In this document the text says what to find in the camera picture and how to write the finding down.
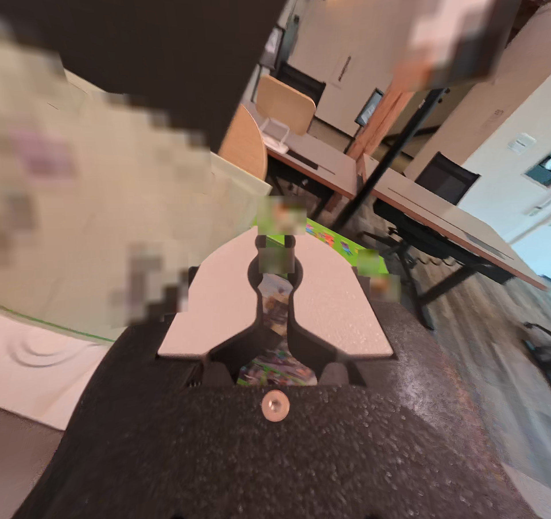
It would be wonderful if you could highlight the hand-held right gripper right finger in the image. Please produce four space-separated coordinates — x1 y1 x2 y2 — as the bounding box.
287 235 394 359

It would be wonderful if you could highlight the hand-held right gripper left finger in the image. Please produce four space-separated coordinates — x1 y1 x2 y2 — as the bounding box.
157 226 265 359

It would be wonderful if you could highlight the instruction booklet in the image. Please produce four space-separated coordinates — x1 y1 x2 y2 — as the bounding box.
0 11 273 343

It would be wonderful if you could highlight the green toy set box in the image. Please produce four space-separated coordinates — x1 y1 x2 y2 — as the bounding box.
236 221 403 387

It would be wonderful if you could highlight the pale wooden table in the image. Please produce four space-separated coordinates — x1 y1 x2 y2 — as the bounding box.
364 153 548 330
241 99 361 223

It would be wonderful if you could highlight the black pole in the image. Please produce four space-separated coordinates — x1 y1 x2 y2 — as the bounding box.
331 88 450 232

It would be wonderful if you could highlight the black mesh office chair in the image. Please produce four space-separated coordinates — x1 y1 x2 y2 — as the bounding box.
414 151 481 206

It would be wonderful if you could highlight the white book stand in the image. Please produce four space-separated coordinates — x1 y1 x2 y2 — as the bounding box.
0 312 113 431

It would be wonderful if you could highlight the sign stand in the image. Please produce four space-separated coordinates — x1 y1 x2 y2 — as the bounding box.
354 89 385 127

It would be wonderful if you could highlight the black flat panel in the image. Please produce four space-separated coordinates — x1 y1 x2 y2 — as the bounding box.
0 0 305 155

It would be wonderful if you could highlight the wooden post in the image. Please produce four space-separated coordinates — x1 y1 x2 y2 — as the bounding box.
346 89 416 160

